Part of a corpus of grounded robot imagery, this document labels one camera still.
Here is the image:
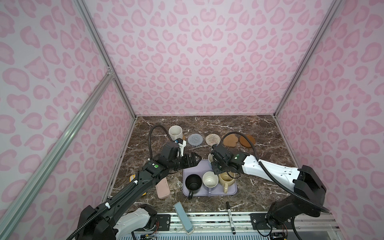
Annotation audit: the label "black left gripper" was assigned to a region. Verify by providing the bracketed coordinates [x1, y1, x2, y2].
[168, 151, 203, 172]

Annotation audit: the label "light blue mug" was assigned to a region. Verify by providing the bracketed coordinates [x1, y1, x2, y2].
[208, 154, 214, 163]

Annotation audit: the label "blue woven round coaster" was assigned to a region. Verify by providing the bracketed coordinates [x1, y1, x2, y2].
[188, 134, 203, 147]

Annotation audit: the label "white multicolour stitched coaster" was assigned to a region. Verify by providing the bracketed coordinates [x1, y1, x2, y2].
[205, 134, 221, 146]

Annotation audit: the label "flower shaped cork coaster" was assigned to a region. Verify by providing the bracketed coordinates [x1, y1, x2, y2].
[223, 134, 239, 148]

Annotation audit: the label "white speckled mug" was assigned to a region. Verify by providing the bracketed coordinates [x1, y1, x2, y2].
[169, 125, 184, 141]

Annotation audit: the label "round brown cork coaster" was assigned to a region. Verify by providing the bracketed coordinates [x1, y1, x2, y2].
[239, 135, 256, 148]

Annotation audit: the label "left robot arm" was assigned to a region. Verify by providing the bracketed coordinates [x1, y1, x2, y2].
[67, 142, 202, 240]

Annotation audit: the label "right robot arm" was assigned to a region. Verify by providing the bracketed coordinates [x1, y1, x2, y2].
[211, 144, 329, 228]

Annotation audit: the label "lavender plastic tray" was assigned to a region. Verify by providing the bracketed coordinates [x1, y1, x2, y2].
[183, 160, 238, 197]

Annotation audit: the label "lavender mug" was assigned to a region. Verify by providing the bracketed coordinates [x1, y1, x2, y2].
[202, 171, 219, 197]

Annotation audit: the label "yellow beige mug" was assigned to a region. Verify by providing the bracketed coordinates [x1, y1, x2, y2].
[218, 172, 236, 194]

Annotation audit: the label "black mug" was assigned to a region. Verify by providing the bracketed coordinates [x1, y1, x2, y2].
[185, 174, 203, 200]

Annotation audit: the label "pink pencil case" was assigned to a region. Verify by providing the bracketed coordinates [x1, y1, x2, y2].
[156, 178, 171, 200]

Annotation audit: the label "black marker pen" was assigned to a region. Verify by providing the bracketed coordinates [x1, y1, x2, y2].
[226, 202, 236, 235]

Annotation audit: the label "light blue whiteboard eraser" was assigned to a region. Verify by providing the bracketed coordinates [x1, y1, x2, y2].
[174, 202, 194, 235]

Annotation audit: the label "yellow calculator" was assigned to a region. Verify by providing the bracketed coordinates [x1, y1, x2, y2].
[129, 174, 146, 196]

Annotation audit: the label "left diagonal aluminium strut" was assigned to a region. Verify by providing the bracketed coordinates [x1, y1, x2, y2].
[1, 73, 114, 240]

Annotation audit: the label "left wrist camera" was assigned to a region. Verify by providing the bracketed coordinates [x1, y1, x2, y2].
[175, 138, 187, 157]

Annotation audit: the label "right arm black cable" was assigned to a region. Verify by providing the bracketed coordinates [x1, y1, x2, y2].
[218, 131, 330, 214]

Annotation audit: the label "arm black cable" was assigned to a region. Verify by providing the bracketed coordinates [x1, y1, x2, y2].
[218, 131, 330, 214]
[65, 124, 175, 240]

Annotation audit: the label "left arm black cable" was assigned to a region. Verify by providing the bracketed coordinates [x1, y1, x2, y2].
[65, 124, 175, 240]

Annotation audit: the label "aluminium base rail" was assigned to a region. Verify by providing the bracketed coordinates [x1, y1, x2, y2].
[116, 211, 346, 240]

